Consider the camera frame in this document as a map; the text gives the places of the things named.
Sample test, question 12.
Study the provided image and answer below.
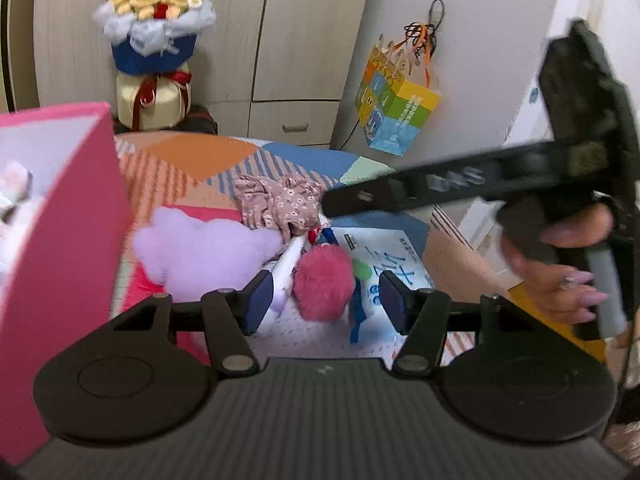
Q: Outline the pink storage box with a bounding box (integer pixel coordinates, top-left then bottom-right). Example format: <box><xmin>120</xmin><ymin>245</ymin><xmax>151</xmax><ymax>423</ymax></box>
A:
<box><xmin>1</xmin><ymin>103</ymin><xmax>130</xmax><ymax>465</ymax></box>

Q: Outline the right hand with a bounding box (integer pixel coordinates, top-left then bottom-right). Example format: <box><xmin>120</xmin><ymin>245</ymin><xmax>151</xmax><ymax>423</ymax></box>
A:
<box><xmin>500</xmin><ymin>204</ymin><xmax>614</xmax><ymax>325</ymax></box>

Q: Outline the beige wardrobe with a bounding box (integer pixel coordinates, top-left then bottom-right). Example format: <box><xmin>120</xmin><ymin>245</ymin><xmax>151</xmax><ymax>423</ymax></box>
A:
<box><xmin>1</xmin><ymin>0</ymin><xmax>366</xmax><ymax>146</ymax></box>

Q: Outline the pink fluffy pompom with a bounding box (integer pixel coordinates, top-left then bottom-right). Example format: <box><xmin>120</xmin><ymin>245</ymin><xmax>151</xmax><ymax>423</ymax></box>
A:
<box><xmin>292</xmin><ymin>244</ymin><xmax>355</xmax><ymax>323</ymax></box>

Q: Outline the flower bouquet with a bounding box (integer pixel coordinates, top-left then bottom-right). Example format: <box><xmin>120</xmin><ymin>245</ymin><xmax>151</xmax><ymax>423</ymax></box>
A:
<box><xmin>92</xmin><ymin>0</ymin><xmax>216</xmax><ymax>76</ymax></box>

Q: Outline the white tube bottle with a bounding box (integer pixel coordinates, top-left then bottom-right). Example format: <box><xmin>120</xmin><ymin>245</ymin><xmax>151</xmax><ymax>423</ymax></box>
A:
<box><xmin>258</xmin><ymin>234</ymin><xmax>308</xmax><ymax>335</ymax></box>

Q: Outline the cream gift box with ribbon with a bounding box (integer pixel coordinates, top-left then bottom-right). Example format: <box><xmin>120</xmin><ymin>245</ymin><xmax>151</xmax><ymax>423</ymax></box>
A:
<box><xmin>116</xmin><ymin>63</ymin><xmax>192</xmax><ymax>131</ymax></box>

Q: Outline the white door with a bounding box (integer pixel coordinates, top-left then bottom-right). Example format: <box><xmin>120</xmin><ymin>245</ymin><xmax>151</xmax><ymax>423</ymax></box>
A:
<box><xmin>456</xmin><ymin>0</ymin><xmax>640</xmax><ymax>286</ymax></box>

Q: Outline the pink floral scrunchie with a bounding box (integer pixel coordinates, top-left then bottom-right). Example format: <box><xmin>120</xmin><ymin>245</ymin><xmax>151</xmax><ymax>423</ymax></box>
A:
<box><xmin>233</xmin><ymin>174</ymin><xmax>323</xmax><ymax>243</ymax></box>

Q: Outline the blue wet wipes pack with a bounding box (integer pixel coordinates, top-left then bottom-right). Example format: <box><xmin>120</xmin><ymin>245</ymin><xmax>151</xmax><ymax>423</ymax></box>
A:
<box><xmin>278</xmin><ymin>226</ymin><xmax>436</xmax><ymax>356</ymax></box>

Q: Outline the purple plush cloud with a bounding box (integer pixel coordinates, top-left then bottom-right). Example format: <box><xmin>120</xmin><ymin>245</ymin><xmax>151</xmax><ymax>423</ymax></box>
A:
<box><xmin>132</xmin><ymin>207</ymin><xmax>283</xmax><ymax>302</ymax></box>

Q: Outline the colourful gift bag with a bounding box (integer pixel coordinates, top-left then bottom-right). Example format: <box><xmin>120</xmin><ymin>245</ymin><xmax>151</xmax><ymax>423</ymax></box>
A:
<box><xmin>355</xmin><ymin>22</ymin><xmax>440</xmax><ymax>156</ymax></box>

